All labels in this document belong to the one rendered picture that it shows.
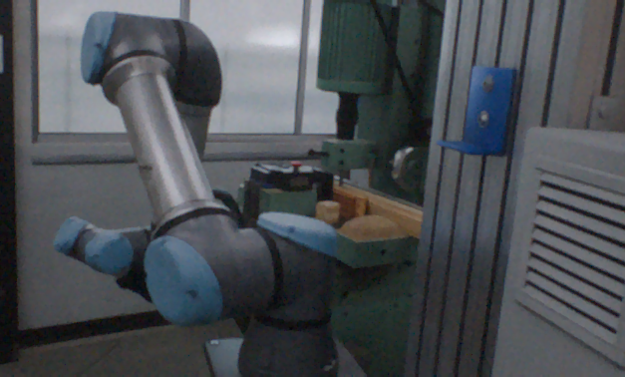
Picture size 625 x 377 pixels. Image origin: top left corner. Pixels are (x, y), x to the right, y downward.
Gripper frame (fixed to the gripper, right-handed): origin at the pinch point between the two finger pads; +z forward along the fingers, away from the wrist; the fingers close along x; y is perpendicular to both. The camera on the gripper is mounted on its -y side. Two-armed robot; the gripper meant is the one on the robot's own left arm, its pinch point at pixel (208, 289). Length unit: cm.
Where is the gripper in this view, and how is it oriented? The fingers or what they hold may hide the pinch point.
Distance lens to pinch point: 148.7
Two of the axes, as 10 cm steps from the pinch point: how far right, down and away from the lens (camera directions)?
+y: -5.0, 8.6, -0.9
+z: 6.9, 4.6, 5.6
